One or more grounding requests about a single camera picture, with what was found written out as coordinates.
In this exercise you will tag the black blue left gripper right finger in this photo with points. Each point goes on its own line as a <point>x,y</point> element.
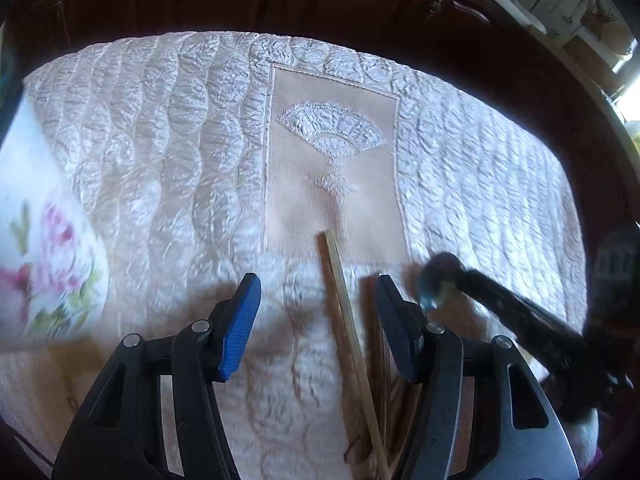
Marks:
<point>515,433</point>

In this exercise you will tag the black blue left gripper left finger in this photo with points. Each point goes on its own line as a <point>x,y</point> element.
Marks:
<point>117,432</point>

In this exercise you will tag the wooden chopstick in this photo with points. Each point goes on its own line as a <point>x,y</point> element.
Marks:
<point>381,367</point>
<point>356,354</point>

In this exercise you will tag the metal spoon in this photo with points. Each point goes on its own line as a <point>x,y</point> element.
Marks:
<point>437,281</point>

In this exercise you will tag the white teal utensil holder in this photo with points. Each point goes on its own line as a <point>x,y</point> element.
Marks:
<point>54,269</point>

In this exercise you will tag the cream quilted tablecloth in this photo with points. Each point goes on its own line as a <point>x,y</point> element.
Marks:
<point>202,156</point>

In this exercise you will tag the wooden cutting board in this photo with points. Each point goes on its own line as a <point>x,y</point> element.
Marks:
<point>592,64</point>

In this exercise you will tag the wicker utensil basket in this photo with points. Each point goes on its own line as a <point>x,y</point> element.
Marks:
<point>596,16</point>

